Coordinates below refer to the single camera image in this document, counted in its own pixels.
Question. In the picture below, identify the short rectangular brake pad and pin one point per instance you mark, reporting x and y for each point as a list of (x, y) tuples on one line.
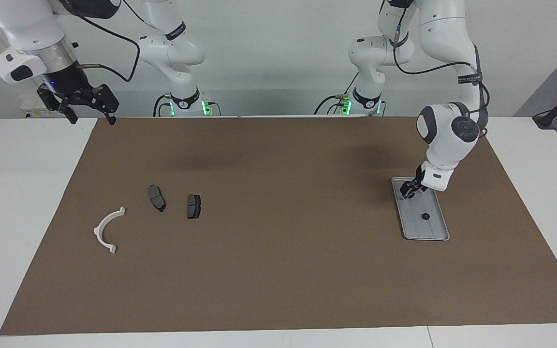
[(194, 206)]

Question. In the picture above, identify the silver metal tray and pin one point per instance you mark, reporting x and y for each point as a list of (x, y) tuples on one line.
[(428, 229)]

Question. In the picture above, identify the white semicircular bracket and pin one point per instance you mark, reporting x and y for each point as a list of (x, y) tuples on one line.
[(97, 233)]

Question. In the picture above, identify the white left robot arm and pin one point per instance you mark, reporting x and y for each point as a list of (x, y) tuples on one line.
[(445, 140)]

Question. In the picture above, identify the brown table mat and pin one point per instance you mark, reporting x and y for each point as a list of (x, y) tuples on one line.
[(278, 266)]

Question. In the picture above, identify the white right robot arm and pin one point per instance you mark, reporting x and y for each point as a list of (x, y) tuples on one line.
[(27, 24)]

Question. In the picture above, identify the white power strip box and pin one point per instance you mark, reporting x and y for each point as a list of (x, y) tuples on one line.
[(32, 112)]

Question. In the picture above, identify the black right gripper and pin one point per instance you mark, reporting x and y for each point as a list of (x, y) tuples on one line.
[(65, 82)]

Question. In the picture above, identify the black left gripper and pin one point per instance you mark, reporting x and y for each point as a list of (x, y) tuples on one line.
[(421, 176)]

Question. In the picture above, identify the long curved brake pad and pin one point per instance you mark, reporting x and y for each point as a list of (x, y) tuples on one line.
[(156, 198)]

